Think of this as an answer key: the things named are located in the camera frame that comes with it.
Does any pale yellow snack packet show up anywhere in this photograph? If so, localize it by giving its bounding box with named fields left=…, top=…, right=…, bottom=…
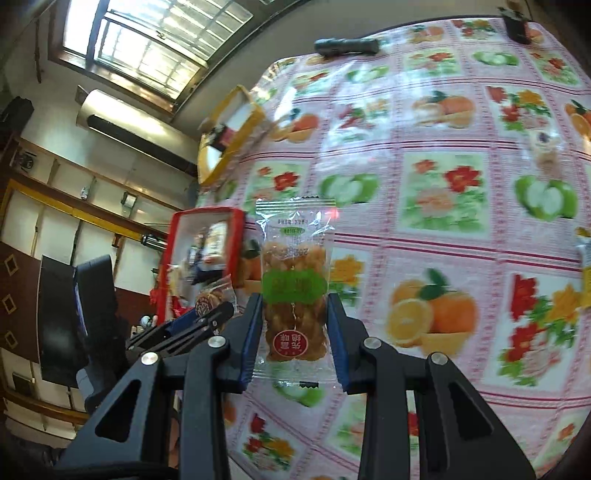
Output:
left=575, top=226, right=591, bottom=283

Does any floral fruit print tablecloth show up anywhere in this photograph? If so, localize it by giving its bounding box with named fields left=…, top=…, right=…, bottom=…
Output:
left=196, top=16, right=591, bottom=480

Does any yellow cardboard tray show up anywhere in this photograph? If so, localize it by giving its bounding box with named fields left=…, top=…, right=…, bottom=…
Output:
left=198, top=85, right=267, bottom=186

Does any barred window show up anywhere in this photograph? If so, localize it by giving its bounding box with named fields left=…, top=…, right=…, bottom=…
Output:
left=48, top=0, right=259, bottom=115

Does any white tower air conditioner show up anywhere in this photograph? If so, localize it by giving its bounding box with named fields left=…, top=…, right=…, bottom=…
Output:
left=75, top=89, right=200, bottom=176

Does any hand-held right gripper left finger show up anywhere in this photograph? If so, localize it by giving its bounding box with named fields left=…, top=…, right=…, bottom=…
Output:
left=53, top=292, right=265, bottom=480

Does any clear round cookie packet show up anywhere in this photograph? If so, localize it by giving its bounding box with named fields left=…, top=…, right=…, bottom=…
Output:
left=191, top=276, right=237, bottom=320

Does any clear fried twist snack packet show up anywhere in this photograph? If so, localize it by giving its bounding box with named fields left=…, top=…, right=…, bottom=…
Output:
left=253, top=198, right=337, bottom=389

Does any small black jar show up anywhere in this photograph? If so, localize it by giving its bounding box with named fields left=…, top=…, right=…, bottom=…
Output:
left=502, top=7, right=533, bottom=45

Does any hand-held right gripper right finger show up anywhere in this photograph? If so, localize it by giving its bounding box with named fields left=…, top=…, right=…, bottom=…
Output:
left=327, top=293, right=536, bottom=480

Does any black flashlight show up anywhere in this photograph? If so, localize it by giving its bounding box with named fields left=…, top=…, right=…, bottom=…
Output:
left=314, top=38, right=380, bottom=57

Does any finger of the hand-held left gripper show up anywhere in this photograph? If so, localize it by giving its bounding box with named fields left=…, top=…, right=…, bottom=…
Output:
left=164, top=302, right=236, bottom=340
left=127, top=323, right=218, bottom=360

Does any small yellow wrapped snack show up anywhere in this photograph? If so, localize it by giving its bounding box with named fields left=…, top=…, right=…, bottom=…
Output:
left=530, top=130, right=560, bottom=175

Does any pile of assorted snack packets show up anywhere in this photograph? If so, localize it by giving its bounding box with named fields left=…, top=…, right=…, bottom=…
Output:
left=168, top=220, right=232, bottom=296

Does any red plastic tray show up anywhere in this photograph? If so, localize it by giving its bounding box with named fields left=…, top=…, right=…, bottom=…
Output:
left=157, top=208, right=246, bottom=321

